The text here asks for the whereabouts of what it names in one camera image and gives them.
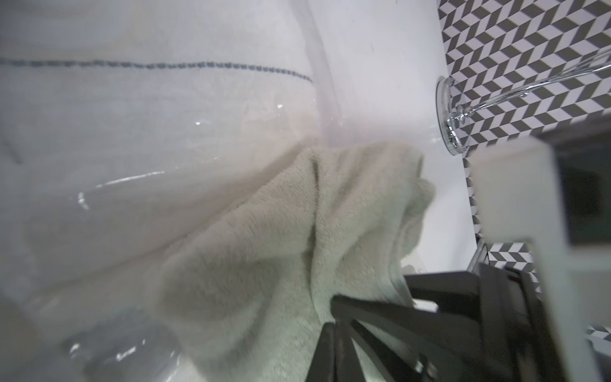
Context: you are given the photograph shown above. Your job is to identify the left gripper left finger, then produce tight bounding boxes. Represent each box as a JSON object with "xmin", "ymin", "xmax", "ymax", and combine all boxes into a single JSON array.
[{"xmin": 305, "ymin": 322, "xmax": 336, "ymax": 382}]

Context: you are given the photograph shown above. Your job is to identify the pale green cloth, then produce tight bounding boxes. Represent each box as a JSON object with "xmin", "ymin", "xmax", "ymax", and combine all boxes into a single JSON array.
[{"xmin": 150, "ymin": 143, "xmax": 435, "ymax": 381}]

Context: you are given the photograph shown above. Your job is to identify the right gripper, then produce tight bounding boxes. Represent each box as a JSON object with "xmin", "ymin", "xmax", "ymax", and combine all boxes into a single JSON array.
[{"xmin": 330, "ymin": 264, "xmax": 567, "ymax": 381}]

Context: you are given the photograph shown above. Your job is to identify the clear plastic vacuum bag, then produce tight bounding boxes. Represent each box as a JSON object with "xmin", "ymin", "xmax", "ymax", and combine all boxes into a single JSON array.
[{"xmin": 1, "ymin": 1, "xmax": 321, "ymax": 381}]

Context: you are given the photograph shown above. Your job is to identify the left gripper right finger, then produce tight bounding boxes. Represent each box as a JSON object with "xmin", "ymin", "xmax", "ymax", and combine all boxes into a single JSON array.
[{"xmin": 336, "ymin": 322, "xmax": 365, "ymax": 382}]

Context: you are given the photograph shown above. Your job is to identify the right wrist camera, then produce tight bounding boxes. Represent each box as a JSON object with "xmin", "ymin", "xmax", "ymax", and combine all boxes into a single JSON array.
[{"xmin": 469, "ymin": 116, "xmax": 610, "ymax": 381}]

